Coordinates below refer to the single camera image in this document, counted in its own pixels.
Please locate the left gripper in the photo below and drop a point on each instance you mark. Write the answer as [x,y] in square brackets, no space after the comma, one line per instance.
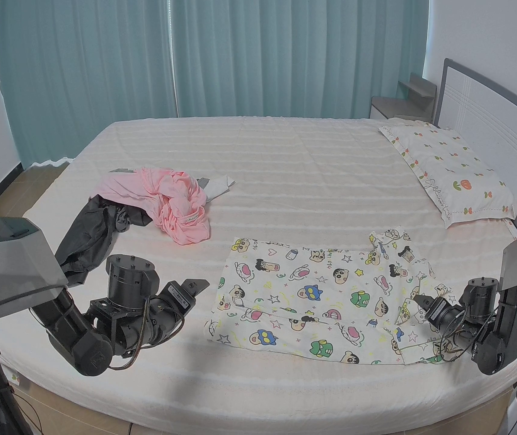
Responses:
[172,306]

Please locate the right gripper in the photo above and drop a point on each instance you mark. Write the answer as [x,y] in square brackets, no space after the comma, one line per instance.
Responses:
[444,315]

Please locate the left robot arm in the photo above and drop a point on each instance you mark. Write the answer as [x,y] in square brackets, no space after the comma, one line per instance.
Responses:
[18,261]

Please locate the white printed pyjama top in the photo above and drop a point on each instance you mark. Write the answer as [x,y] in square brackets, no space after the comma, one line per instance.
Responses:
[313,297]

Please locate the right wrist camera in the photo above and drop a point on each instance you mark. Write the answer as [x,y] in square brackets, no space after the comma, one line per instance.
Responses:
[443,291]

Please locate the pink garment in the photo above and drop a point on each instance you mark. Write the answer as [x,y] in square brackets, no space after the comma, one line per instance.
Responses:
[177,211]

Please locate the bed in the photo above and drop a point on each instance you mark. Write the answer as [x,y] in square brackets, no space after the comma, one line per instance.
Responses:
[308,175]

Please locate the white and grey garment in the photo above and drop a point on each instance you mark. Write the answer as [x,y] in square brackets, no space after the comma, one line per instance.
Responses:
[217,188]

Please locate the black garment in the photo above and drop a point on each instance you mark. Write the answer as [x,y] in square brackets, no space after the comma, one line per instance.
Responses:
[86,243]

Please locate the blue-green curtain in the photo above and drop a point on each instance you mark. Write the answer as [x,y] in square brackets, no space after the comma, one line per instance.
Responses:
[86,61]
[294,39]

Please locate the white printed pillow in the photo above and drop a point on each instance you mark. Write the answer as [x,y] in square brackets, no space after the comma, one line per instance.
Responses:
[453,170]

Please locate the grey bedside table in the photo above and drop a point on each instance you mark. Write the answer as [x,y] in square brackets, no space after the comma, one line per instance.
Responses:
[399,104]

